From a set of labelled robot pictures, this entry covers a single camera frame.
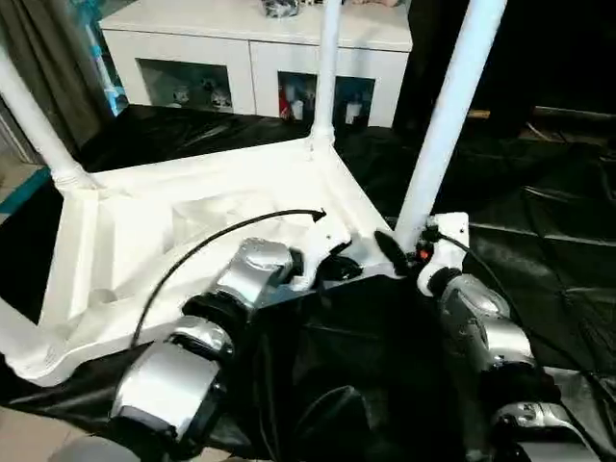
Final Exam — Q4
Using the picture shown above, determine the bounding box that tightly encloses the white glass-door cabinet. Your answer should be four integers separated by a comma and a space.
98, 0, 415, 130

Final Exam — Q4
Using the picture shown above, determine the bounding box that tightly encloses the black speaker with gold label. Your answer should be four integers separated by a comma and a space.
394, 0, 616, 141

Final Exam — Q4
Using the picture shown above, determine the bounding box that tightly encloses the white plastic table top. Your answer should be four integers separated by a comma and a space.
0, 132, 400, 389

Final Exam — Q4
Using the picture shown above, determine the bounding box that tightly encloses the grey-brown curtain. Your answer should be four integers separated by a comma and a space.
0, 0, 116, 155

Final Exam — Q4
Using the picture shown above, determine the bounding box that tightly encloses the teal floor strip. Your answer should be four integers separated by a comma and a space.
0, 166, 52, 216

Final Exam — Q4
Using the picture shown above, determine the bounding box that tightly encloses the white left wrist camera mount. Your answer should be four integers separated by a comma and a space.
291, 220, 355, 293

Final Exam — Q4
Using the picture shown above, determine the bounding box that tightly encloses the light blue plastic rack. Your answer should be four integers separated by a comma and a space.
79, 9, 129, 116

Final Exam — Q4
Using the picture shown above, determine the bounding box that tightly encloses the dark low bench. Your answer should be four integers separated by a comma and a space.
528, 105, 616, 143

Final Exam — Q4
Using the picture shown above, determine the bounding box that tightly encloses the black mat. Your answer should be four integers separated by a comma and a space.
0, 103, 616, 462

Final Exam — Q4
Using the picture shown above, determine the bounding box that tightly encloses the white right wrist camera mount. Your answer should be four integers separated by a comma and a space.
416, 211, 471, 295

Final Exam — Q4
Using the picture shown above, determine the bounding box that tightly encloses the clear glass jar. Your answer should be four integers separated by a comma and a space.
259, 0, 302, 20

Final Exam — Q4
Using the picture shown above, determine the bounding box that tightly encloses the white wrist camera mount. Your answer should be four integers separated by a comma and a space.
416, 211, 471, 295
291, 220, 355, 293

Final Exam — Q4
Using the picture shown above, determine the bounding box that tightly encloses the glass sliding door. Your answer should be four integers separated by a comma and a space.
0, 86, 38, 169

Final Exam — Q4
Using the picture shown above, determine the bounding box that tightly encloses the white plastic table leg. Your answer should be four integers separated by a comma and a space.
393, 0, 509, 251
0, 312, 62, 386
307, 0, 346, 145
0, 47, 97, 196

